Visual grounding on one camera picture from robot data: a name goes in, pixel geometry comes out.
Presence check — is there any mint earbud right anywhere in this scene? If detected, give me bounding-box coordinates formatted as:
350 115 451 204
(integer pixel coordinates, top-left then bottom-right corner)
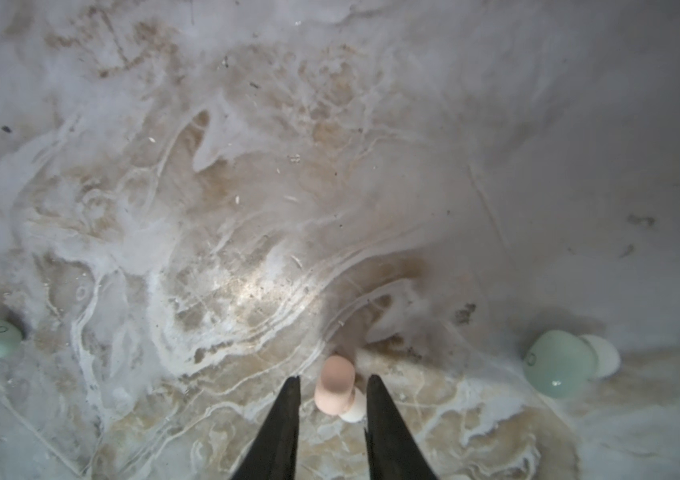
523 330 622 399

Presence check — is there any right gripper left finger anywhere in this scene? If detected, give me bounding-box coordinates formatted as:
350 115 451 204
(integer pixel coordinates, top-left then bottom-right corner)
232 376 301 480

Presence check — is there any pink earbud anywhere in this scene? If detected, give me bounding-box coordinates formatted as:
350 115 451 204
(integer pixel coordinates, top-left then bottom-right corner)
314 355 367 423

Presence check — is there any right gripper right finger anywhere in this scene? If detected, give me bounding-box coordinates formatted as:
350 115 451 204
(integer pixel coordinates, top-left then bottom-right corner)
365 375 437 480

